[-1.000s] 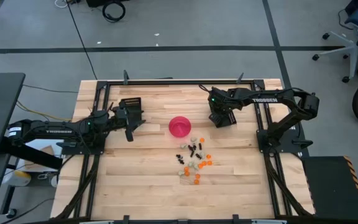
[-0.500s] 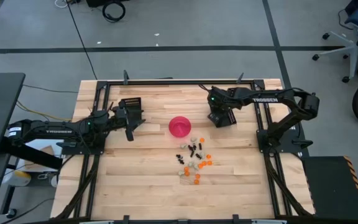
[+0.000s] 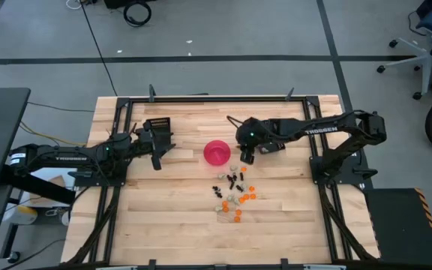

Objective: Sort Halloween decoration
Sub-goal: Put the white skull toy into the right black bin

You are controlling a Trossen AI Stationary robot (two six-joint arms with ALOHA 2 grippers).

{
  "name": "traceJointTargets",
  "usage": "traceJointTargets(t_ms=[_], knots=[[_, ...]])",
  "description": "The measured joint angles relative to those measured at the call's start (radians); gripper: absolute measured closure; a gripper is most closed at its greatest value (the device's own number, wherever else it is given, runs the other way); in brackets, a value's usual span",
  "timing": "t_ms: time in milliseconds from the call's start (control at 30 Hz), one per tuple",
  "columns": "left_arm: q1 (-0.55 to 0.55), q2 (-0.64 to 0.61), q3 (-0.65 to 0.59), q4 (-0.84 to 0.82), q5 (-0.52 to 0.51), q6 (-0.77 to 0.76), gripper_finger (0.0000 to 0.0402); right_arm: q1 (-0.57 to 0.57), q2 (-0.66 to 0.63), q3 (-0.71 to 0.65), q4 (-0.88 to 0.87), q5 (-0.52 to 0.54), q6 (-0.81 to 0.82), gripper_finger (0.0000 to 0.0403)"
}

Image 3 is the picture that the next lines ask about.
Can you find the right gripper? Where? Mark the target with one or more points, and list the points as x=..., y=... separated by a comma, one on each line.
x=247, y=147

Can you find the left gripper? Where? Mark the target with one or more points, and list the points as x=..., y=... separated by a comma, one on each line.
x=146, y=140

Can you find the black plastic slotted basket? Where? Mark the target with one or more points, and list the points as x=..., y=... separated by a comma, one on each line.
x=163, y=125
x=272, y=149

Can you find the white pill bottle cap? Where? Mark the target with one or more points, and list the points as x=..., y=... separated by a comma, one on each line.
x=221, y=175

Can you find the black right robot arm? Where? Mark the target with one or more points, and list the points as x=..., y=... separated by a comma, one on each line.
x=313, y=129

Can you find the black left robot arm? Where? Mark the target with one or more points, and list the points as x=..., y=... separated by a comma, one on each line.
x=69, y=157

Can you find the pink plastic bowl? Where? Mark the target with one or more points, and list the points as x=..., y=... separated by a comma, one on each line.
x=216, y=153

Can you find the white flat box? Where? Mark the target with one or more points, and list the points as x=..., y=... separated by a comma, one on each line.
x=43, y=174

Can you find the black desk foot beam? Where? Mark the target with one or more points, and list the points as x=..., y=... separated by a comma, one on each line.
x=43, y=189

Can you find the black equipment box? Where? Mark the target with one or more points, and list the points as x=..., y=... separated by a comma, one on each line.
x=114, y=3

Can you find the yellow white bottle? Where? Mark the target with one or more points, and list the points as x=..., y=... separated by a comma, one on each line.
x=23, y=215

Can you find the black platform with hazard stripe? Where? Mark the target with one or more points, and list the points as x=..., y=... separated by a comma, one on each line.
x=396, y=225

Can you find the black caster wheel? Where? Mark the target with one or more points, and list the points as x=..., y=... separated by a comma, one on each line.
x=13, y=257

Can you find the blue white office chair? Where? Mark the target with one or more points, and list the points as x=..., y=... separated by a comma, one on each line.
x=426, y=60

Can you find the black aluminium rig frame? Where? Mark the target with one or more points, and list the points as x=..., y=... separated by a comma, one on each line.
x=219, y=99

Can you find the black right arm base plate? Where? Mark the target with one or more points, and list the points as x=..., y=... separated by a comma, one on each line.
x=319, y=176

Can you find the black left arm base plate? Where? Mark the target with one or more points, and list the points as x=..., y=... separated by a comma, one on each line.
x=99, y=182

